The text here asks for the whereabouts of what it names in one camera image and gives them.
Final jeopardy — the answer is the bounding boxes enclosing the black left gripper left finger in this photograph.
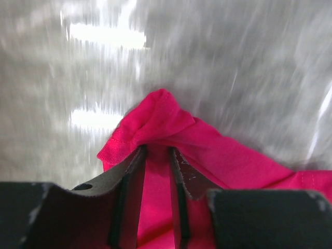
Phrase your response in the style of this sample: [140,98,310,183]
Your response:
[1,146,147,248]

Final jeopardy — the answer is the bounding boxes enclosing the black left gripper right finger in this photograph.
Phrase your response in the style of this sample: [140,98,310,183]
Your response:
[170,148,331,248]

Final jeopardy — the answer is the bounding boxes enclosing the magenta t shirt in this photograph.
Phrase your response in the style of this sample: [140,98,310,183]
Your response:
[98,89,331,248]

